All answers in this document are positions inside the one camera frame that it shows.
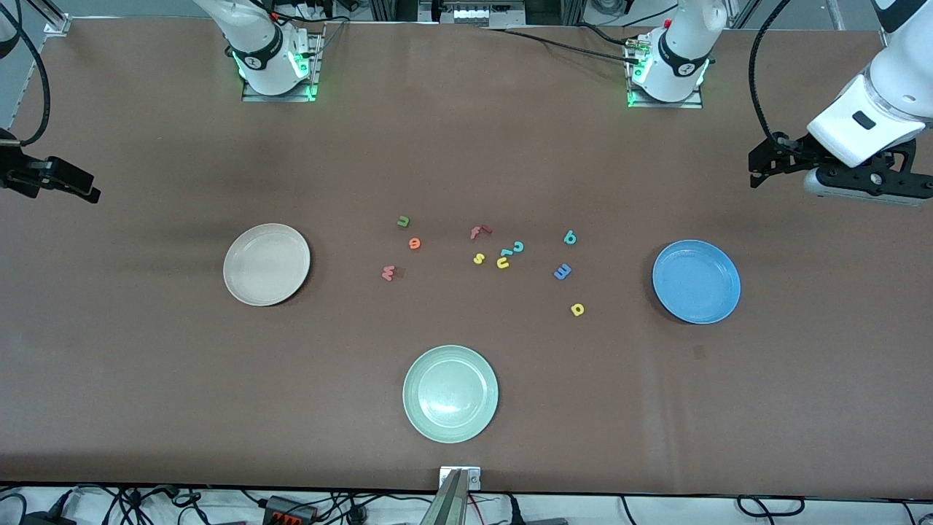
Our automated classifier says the blue plate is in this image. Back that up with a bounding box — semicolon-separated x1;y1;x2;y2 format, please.
652;240;741;324

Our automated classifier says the light brown plate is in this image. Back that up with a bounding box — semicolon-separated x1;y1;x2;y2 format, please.
223;223;311;307

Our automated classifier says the silver equipment box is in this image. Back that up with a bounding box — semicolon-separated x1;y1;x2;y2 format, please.
441;0;527;26

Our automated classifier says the pale green plate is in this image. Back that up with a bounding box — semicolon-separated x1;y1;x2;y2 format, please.
402;345;499;444

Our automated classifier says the black orange power strip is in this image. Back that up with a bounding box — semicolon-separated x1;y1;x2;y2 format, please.
264;496;319;525

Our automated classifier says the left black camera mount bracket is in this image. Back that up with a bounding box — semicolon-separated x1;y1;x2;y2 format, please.
815;139;933;199

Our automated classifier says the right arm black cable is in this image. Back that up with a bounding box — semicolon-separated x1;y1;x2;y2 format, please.
0;0;50;147

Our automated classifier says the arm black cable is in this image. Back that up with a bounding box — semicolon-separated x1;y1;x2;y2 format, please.
749;0;795;147
0;0;50;147

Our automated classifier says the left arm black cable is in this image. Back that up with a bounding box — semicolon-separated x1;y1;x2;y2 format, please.
749;0;795;147

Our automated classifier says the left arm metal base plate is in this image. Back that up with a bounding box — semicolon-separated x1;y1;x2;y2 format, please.
627;44;704;110

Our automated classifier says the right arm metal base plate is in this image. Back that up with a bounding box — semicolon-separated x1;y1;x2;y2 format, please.
242;33;323;103

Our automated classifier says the black cable on table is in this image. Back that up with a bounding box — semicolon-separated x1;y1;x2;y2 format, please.
574;22;642;48
481;26;642;65

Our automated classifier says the black cable loop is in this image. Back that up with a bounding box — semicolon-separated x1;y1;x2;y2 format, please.
736;494;806;519

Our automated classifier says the small metal table bracket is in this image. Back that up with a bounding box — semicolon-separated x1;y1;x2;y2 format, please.
440;467;482;491

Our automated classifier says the aluminium camera pole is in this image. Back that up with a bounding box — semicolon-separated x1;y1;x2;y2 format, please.
419;470;468;525

